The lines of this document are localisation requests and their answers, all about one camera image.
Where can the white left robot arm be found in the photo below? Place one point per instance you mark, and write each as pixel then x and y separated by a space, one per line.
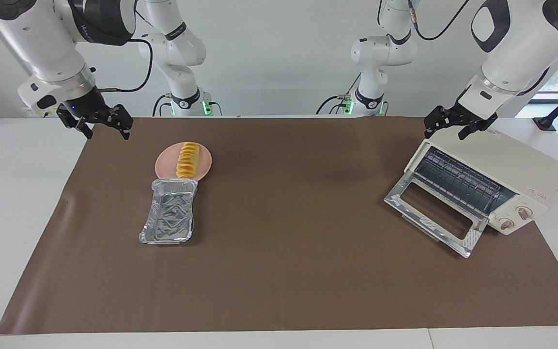
pixel 521 48

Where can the beige oven knob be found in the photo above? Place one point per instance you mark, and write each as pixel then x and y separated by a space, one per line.
pixel 524 212
pixel 505 223

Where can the pink round plate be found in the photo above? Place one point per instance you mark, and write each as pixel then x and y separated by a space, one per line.
pixel 165 162

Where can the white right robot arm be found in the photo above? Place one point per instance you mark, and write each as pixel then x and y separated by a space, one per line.
pixel 41 43

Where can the brown table mat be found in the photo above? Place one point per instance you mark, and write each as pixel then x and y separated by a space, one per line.
pixel 284 281

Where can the white wall power strip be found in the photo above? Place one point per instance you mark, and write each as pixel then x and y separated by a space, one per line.
pixel 37 114

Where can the silver foil baking tray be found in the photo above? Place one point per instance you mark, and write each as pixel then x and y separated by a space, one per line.
pixel 170 215

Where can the glass oven door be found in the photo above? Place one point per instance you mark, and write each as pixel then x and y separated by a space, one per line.
pixel 472 240

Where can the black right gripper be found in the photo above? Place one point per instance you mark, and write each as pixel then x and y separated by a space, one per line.
pixel 87 107

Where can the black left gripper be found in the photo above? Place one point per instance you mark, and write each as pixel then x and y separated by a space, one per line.
pixel 463 115

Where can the yellow ridged bread loaf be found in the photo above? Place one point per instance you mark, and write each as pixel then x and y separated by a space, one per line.
pixel 188 160

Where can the cream toaster oven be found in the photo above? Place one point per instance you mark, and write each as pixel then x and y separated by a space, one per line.
pixel 506 165

